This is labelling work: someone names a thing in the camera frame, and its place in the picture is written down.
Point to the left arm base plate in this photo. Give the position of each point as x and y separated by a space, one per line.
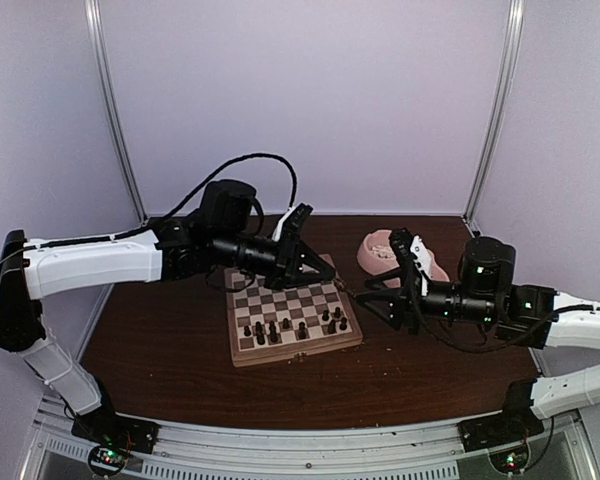
120 432

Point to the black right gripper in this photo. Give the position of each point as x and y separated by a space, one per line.
405 305

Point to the dark bishop chess piece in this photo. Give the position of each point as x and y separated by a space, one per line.
273 336

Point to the white chess pieces pile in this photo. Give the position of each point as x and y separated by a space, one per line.
383 252

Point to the right aluminium frame post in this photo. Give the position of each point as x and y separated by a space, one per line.
509 59

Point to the wooden chess board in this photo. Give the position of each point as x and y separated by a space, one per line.
249 301

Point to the front aluminium rail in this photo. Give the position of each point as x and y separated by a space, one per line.
432 450

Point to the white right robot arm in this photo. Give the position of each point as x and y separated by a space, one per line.
534 317

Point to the aluminium frame post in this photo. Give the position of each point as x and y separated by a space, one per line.
97 38
509 59

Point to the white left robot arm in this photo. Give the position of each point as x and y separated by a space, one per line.
165 250

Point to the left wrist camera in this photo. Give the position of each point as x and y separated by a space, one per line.
292 220

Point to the left aluminium frame post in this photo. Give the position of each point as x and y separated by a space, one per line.
97 38

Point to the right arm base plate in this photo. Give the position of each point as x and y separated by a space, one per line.
498 429

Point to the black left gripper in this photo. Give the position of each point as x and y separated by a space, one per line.
286 271

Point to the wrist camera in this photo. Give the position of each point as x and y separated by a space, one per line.
292 220
411 254

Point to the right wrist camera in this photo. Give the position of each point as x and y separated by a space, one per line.
411 254

